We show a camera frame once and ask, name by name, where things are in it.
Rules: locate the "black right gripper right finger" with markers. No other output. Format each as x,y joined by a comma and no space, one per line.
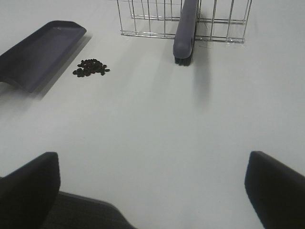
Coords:
276,192

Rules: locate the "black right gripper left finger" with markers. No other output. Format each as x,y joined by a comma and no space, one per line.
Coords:
28,193

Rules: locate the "grey plastic dustpan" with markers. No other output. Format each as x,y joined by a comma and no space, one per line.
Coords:
28,63

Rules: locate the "pile of coffee beans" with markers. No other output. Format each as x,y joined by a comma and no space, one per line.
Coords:
90,66

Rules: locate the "grey hand brush black bristles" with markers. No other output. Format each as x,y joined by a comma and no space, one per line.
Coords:
185,33

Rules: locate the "chrome wire dish rack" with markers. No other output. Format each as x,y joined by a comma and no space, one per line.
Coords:
216,20

